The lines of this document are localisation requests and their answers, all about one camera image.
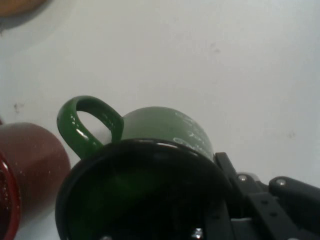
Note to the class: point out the red enamel mug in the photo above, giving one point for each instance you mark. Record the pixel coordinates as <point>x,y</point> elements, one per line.
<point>35,160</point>

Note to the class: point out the brown wooden mug tree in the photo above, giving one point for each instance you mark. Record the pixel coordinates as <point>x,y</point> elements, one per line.
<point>17,6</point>

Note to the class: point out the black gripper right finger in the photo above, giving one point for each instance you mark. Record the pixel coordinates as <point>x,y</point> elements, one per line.
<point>275,212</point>

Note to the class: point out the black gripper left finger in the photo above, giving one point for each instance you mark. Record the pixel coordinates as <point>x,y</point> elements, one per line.
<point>215,228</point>

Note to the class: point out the green enamel mug white print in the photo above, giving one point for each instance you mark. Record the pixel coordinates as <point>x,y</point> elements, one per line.
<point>150,180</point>

